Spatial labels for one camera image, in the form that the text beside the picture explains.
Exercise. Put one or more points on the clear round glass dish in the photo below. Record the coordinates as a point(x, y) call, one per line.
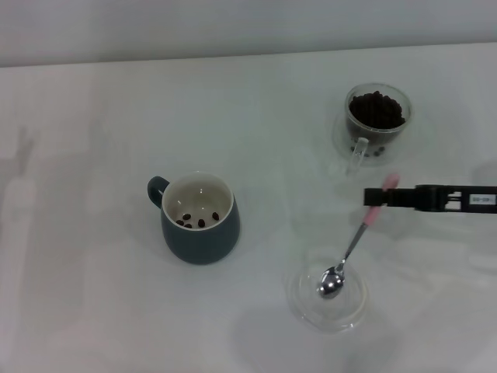
point(303, 307)

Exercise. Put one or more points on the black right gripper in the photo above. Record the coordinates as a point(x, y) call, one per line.
point(446, 198)

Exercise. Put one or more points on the dark blue ceramic mug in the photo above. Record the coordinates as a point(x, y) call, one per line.
point(202, 245)

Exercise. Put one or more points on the coffee bean pile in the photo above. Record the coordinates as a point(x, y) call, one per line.
point(374, 110)

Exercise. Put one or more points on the clear double-wall glass cup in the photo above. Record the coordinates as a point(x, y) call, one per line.
point(357, 155)

